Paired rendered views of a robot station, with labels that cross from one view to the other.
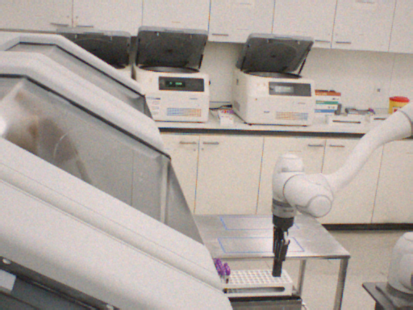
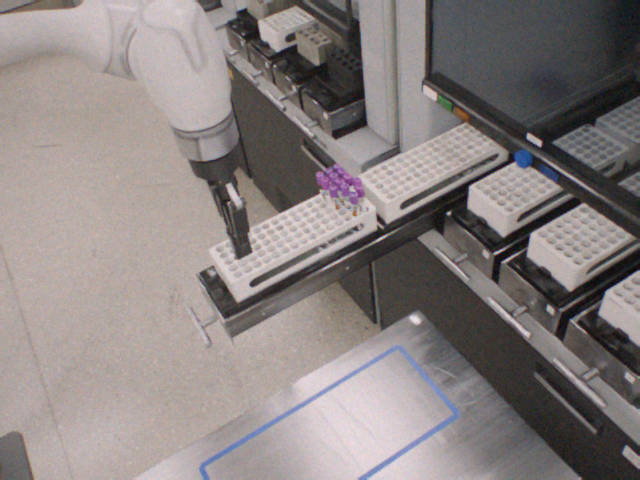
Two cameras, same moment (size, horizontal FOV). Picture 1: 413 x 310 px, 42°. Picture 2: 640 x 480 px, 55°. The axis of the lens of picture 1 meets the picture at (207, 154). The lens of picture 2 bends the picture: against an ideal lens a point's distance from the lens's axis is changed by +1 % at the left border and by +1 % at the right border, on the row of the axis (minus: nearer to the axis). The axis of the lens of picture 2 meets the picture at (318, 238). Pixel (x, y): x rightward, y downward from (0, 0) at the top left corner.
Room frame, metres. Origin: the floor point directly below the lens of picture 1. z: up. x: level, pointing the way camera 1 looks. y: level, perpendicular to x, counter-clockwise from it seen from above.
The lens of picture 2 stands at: (2.53, -0.31, 1.64)
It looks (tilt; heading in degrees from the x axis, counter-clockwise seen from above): 46 degrees down; 168
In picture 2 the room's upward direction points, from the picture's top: 10 degrees counter-clockwise
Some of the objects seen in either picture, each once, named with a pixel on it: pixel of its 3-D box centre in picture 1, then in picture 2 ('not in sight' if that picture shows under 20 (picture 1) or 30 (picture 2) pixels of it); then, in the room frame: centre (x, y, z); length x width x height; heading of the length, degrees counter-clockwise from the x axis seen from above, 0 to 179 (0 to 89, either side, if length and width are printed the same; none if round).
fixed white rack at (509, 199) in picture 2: not in sight; (546, 180); (1.80, 0.30, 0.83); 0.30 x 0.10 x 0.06; 102
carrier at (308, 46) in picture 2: not in sight; (310, 48); (1.13, 0.06, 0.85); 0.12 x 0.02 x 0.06; 12
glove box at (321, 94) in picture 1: (326, 94); not in sight; (4.72, -0.99, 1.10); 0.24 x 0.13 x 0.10; 100
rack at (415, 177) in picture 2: not in sight; (434, 170); (1.68, 0.13, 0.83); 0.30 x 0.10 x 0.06; 102
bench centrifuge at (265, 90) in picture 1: (273, 76); not in sight; (4.47, -0.49, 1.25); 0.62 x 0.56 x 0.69; 11
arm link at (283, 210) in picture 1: (284, 207); (205, 130); (1.77, -0.28, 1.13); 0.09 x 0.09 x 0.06
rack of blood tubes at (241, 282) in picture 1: (248, 284); (295, 240); (1.75, -0.18, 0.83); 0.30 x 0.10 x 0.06; 102
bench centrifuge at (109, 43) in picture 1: (93, 70); not in sight; (4.18, 0.92, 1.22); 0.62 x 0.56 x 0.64; 10
